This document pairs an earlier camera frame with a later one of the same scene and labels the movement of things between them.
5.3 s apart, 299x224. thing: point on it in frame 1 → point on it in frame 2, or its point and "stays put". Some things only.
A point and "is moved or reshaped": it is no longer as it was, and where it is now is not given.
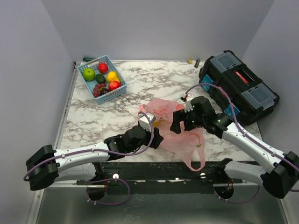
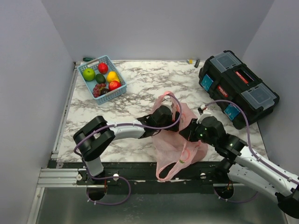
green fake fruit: [88, 74] stays put
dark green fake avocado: [100, 79] stays put
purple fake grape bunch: [96, 89] stays put
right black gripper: [178, 115] → [188, 132]
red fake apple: [113, 85] stays put
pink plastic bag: [192, 141] is moved or reshaped
